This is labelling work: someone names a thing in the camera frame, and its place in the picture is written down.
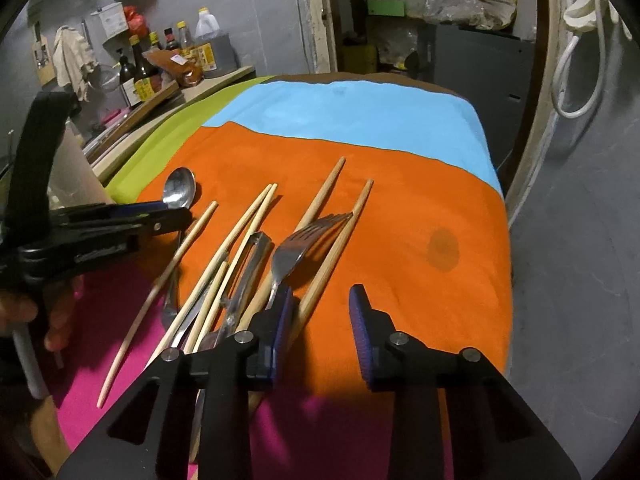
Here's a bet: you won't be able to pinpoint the bamboo chopstick paired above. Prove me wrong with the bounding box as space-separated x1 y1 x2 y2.
148 184 272 364
184 183 278 353

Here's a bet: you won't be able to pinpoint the white plastic utensil holder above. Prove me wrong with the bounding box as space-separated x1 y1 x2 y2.
47 120 114 209

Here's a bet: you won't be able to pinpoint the steel fork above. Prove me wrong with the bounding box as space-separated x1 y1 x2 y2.
266 212 352 310

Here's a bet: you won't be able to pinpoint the person left hand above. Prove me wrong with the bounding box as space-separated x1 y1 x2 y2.
0 275 84 352

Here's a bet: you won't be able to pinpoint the wooden cutting board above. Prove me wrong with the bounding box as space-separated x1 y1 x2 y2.
82 81 180 164

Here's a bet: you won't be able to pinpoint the dark soy sauce bottle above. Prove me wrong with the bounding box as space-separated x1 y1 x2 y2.
129 35 162 102

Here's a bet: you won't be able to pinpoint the hanging beige towel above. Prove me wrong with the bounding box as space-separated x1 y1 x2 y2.
52 26 99 102

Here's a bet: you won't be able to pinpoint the multicolour striped cloth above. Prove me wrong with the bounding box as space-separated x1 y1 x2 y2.
52 74 514 480

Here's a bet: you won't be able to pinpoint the large oil jug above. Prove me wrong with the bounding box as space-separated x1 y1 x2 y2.
194 8 238 79

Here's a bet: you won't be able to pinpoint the dark grey cabinet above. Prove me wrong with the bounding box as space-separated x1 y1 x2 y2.
418 24 535 167

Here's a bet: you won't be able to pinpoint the white gloves on wall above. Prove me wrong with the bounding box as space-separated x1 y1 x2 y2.
563 0 632 40

